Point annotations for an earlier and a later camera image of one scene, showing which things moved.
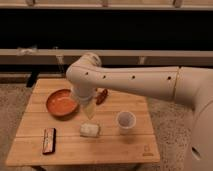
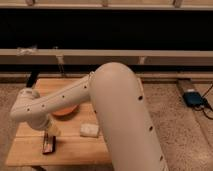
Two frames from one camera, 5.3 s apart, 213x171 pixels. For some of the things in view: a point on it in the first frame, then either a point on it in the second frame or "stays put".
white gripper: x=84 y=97 to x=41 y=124
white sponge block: x=89 y=130 stays put
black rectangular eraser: x=49 y=141 stays put
